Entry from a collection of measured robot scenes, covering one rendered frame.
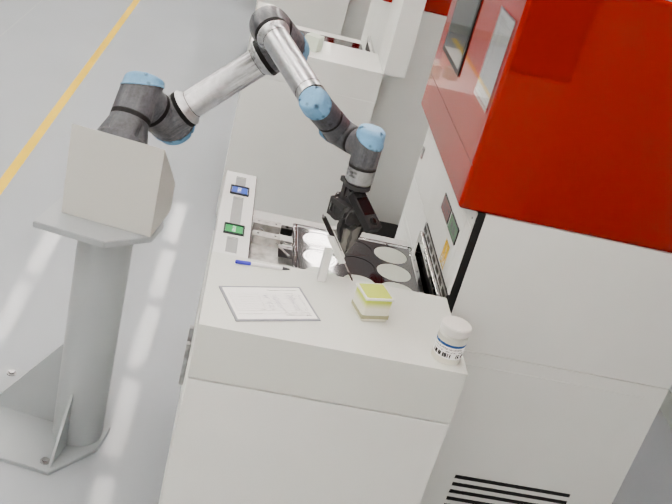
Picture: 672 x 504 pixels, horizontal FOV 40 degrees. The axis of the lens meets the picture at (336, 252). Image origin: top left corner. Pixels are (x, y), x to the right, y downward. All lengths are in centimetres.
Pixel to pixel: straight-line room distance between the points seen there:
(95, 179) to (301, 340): 87
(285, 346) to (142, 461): 118
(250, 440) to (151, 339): 154
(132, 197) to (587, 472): 154
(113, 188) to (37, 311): 123
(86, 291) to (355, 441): 100
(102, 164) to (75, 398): 80
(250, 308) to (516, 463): 103
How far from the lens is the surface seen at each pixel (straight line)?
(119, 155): 259
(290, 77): 240
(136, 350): 362
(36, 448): 311
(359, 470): 228
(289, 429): 219
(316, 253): 260
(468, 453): 273
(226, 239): 242
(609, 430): 278
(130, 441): 320
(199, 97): 272
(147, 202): 262
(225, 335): 205
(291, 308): 216
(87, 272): 276
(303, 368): 209
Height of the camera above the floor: 206
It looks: 26 degrees down
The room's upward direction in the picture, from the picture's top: 15 degrees clockwise
